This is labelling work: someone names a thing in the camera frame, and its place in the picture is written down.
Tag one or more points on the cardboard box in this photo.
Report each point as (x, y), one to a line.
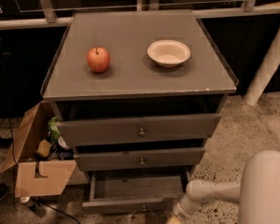
(33, 178)

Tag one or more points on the green bag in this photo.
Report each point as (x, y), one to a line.
(53, 130)

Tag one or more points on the yellow sponge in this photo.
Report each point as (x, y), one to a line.
(43, 149)

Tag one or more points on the white cup in box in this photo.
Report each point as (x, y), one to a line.
(62, 144)

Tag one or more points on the red apple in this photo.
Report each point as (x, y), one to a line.
(98, 59)

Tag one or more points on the white bowl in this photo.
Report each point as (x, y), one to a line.
(168, 53)

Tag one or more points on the grey bottom drawer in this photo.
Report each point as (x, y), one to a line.
(136, 190)

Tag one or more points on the grey drawer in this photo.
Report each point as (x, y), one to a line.
(136, 190)
(138, 130)
(139, 159)

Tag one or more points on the grey middle drawer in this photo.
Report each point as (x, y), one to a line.
(139, 159)

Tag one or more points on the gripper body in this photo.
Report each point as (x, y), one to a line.
(181, 211)

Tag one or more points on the grey top drawer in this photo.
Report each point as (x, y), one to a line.
(138, 130)

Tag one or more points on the grey drawer cabinet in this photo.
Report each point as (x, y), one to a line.
(134, 85)

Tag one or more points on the white diagonal pole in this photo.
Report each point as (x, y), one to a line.
(268, 67)

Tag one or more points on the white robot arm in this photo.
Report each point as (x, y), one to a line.
(257, 193)

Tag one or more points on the metal railing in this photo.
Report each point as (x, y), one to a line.
(24, 14)

